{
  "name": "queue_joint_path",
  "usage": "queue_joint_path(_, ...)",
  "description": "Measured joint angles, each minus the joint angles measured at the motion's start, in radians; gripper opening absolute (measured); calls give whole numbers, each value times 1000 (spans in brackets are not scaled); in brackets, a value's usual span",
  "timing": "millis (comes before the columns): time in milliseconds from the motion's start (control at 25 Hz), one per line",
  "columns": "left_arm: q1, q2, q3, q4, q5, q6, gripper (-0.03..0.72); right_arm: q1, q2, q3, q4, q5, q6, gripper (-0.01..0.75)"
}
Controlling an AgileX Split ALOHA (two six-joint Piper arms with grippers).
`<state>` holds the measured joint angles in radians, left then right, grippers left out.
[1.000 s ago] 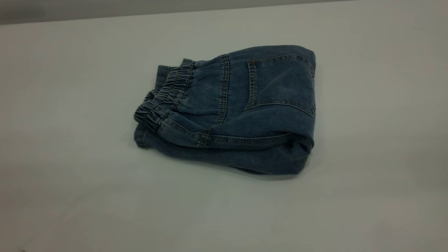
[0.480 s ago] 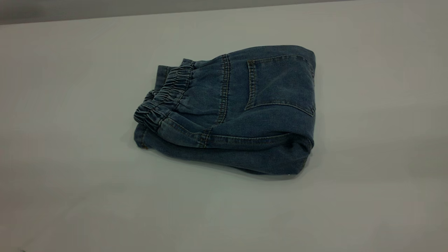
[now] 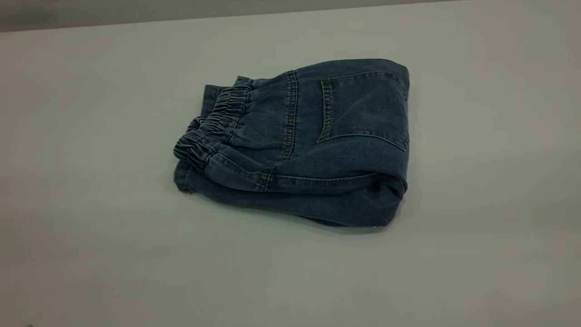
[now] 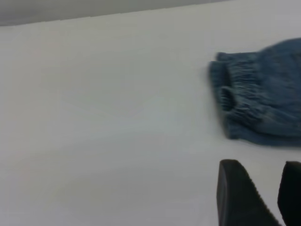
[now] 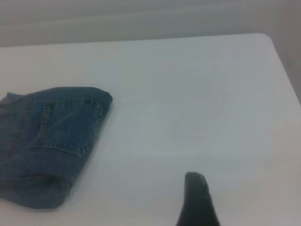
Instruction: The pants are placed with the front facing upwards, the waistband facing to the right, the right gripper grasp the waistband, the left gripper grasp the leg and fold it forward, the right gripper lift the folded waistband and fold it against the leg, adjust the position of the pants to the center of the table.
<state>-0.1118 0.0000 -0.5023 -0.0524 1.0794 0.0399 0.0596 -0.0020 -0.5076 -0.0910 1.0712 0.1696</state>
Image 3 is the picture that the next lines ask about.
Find blue faded denim pants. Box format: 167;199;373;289
172;58;411;228

